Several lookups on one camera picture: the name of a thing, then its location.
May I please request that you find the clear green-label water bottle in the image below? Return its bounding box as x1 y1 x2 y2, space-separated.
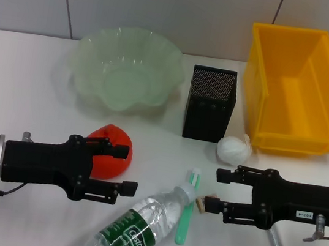
64 165 200 246

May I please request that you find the right arm cable with plug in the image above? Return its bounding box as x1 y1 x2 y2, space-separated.
302 211 329 246

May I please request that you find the green wavy glass fruit bowl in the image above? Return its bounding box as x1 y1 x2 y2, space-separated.
62 18 192 123

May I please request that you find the beige eraser with barcode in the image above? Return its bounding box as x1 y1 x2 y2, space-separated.
194 192 220 215

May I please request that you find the white paper ball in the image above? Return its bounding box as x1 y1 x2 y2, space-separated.
214 130 255 168

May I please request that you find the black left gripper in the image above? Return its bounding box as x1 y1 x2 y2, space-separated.
0 122 145 211

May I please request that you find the black mesh pen holder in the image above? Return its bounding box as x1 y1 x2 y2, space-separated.
181 64 241 146

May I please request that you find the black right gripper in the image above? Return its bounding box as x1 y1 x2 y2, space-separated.
202 159 329 240

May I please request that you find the orange fruit with stem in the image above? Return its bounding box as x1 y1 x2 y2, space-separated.
81 120 138 184

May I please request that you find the green toothbrush case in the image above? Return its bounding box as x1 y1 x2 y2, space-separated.
173 166 203 246

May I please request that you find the yellow plastic bin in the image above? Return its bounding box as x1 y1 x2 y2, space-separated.
232 18 329 163

